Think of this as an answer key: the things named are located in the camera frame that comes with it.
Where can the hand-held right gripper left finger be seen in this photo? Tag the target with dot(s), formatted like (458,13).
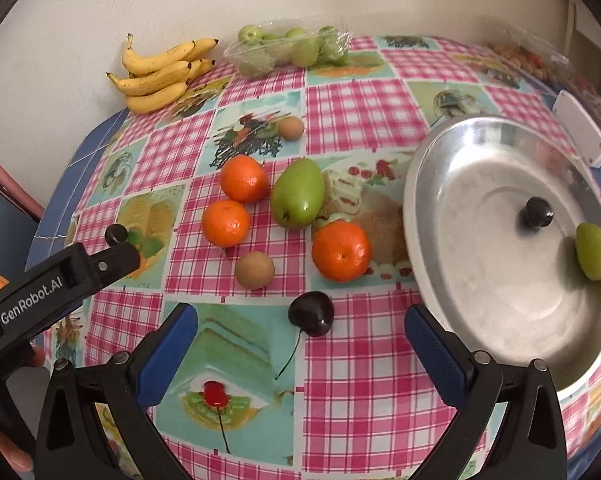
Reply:
(168,355)

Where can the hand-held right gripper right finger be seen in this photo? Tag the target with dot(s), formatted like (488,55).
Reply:
(435,355)

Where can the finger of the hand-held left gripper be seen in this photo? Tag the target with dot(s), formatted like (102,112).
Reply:
(120,260)

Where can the orange mandarin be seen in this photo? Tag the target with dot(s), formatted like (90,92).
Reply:
(225,222)
(244,178)
(341,250)

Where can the round brown fruit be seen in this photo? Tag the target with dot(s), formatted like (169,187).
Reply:
(292,127)
(254,270)

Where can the round metal plate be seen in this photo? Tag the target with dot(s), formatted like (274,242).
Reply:
(480,240)

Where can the dark plum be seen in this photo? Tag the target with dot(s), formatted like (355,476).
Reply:
(537,212)
(311,313)

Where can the pile of small green fruits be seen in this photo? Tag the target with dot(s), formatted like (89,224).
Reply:
(305,50)

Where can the person's left hand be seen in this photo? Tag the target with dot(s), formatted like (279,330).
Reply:
(10,455)

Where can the pink plastic object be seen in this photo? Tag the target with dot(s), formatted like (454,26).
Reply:
(10,185)

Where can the yellow banana bunch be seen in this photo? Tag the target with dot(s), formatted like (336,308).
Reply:
(155,85)

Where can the small green mango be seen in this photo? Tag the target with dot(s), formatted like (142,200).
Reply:
(594,252)

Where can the large green mango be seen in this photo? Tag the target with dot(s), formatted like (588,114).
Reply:
(298,192)

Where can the clear plastic fruit tray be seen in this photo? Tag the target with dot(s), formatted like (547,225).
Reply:
(240,55)

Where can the pink checked plastic tablecloth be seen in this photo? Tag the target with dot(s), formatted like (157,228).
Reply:
(355,110)

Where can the white power box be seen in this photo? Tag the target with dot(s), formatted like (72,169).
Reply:
(580,127)

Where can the white mesh bag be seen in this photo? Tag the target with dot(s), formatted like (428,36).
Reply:
(590,95)

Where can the pile of tan longans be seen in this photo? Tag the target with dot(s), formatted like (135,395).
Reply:
(520,57)

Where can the clear plastic clamshell container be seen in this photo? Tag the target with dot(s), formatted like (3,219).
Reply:
(540,40)

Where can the white wooden chair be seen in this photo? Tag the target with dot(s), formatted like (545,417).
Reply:
(577,25)

